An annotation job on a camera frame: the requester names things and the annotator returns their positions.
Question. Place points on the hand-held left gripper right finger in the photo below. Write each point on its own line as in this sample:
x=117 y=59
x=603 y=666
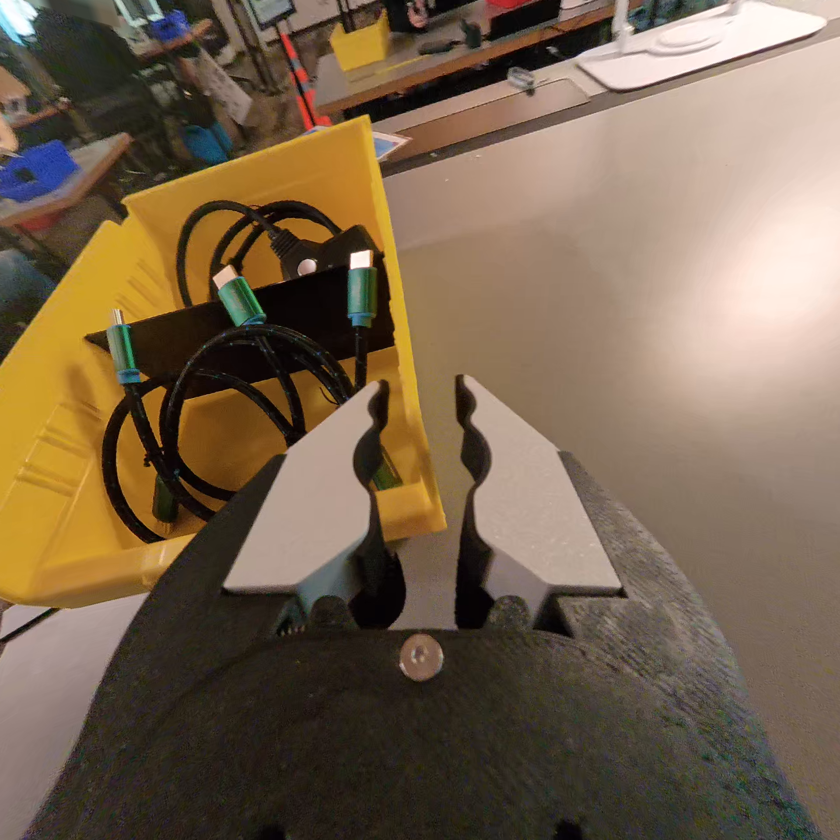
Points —
x=544 y=518

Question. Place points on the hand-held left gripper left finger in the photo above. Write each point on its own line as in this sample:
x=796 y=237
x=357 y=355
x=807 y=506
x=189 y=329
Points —
x=308 y=518

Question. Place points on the yellow storage bin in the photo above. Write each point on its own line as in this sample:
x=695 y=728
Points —
x=59 y=459
x=361 y=43

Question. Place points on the black hdmi switch box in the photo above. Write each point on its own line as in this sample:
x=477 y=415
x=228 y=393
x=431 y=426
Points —
x=328 y=253

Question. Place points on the black bin divider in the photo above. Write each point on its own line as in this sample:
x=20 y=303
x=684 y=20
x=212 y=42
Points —
x=295 y=308

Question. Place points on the black hex key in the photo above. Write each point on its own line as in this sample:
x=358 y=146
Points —
x=29 y=625

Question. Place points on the printed paper sheet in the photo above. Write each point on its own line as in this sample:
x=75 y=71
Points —
x=390 y=145

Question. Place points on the dark brown desk pad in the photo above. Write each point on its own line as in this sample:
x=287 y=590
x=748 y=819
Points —
x=492 y=115

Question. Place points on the small blue storage bin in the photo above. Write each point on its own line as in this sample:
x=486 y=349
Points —
x=36 y=170

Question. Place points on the black laptop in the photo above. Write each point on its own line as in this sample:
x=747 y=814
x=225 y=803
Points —
x=525 y=23

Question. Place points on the white screen on stand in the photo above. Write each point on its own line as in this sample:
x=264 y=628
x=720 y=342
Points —
x=270 y=12

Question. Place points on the orange striped post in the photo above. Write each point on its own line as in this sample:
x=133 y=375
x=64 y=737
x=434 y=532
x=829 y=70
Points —
x=302 y=79

